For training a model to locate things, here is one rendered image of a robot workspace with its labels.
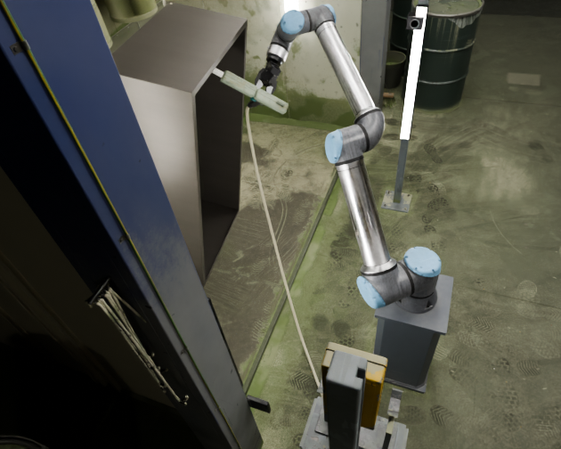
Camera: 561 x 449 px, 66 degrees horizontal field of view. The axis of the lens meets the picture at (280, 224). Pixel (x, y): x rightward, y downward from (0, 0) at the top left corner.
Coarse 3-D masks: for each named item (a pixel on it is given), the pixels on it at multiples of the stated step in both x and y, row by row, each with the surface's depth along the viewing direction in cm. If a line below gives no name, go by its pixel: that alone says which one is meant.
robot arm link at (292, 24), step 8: (288, 16) 175; (296, 16) 176; (304, 16) 177; (280, 24) 178; (288, 24) 175; (296, 24) 176; (304, 24) 178; (280, 32) 182; (288, 32) 178; (296, 32) 178; (304, 32) 181; (288, 40) 186
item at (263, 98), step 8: (216, 72) 178; (224, 72) 178; (224, 80) 179; (232, 80) 179; (240, 80) 181; (240, 88) 181; (248, 88) 182; (256, 88) 183; (248, 96) 186; (256, 96) 184; (264, 96) 185; (272, 96) 186; (248, 104) 202; (256, 104) 195; (264, 104) 188; (272, 104) 186; (280, 104) 186; (288, 104) 189; (280, 112) 190
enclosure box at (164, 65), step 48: (144, 48) 158; (192, 48) 162; (240, 48) 192; (144, 96) 149; (192, 96) 145; (240, 96) 211; (192, 144) 160; (240, 144) 230; (192, 192) 180; (192, 240) 204
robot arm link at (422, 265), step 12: (408, 252) 179; (420, 252) 179; (432, 252) 179; (408, 264) 175; (420, 264) 175; (432, 264) 175; (408, 276) 174; (420, 276) 174; (432, 276) 174; (420, 288) 177; (432, 288) 181
